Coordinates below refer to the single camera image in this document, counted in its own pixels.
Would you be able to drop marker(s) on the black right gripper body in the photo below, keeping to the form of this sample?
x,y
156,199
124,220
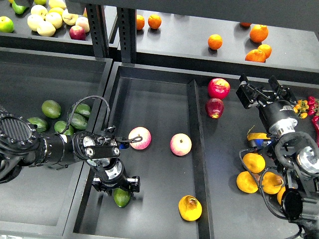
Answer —
x,y
278,118

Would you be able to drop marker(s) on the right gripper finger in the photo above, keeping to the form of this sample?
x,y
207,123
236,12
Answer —
x,y
249,95
281,92

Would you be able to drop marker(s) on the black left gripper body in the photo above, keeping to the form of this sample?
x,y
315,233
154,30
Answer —
x,y
107,178

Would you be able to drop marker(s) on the green avocado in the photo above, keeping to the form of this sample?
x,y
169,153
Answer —
x,y
121,197

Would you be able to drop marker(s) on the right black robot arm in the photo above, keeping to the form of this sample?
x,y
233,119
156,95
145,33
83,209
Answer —
x,y
295,154

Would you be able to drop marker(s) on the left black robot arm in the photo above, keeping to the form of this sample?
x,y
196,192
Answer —
x,y
21,145

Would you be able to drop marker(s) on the yellow pear small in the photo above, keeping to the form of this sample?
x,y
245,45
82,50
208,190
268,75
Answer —
x,y
272,183

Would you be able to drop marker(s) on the avocado top right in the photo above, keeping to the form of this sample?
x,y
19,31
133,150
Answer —
x,y
84,110

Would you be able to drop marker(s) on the avocado far left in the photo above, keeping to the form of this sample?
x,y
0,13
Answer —
x,y
41,124

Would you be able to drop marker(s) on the avocado top left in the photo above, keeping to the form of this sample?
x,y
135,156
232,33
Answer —
x,y
51,109

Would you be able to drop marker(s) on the pale yellow pear pile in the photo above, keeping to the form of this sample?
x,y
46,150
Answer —
x,y
46,17

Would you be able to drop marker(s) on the orange cherry tomato bunch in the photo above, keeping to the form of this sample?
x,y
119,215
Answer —
x,y
301,109

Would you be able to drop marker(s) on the bright red apple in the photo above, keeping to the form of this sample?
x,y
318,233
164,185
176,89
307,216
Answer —
x,y
218,88

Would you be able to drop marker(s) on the red chili peppers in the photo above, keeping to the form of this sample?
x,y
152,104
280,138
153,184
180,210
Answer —
x,y
314,111

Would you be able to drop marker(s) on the dark red apple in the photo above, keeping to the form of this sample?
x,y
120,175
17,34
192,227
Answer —
x,y
214,108

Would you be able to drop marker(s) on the orange front right shelf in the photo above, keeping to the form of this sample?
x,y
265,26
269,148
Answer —
x,y
256,55

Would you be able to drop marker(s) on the orange behind front right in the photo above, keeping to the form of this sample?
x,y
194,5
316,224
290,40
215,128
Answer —
x,y
266,49

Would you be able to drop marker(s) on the pink apple left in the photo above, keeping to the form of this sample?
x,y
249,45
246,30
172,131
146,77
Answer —
x,y
141,136

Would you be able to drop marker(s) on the pink apple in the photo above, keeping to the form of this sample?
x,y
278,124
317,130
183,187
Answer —
x,y
180,144
141,136

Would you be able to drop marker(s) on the large orange on shelf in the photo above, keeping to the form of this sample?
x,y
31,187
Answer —
x,y
259,33

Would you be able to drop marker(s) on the orange on shelf centre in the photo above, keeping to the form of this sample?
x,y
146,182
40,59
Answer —
x,y
215,41

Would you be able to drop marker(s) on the orange partly hidden top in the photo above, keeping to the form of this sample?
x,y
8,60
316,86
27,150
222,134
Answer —
x,y
245,24

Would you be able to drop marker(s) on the pink apple right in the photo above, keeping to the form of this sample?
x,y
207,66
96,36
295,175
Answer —
x,y
180,144

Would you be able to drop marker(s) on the black left tray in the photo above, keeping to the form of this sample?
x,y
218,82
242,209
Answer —
x,y
37,202

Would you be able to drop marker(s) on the black tray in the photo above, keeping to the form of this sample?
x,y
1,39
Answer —
x,y
37,202
167,102

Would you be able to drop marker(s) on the black middle tray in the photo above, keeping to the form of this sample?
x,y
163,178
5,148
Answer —
x,y
167,102

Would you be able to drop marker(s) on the orange on shelf left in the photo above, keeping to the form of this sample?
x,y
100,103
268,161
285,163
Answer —
x,y
140,22

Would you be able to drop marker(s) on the black shelf upright posts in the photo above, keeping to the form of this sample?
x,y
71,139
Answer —
x,y
113,33

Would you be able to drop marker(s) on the red apple on shelf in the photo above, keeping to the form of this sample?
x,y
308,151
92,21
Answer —
x,y
77,33

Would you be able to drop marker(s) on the green apple on shelf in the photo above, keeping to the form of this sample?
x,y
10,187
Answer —
x,y
6,24

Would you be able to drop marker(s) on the green pepper on shelf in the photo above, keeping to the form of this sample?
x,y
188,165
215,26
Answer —
x,y
18,9

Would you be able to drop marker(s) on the avocado beside tray wall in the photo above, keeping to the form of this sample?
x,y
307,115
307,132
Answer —
x,y
78,121

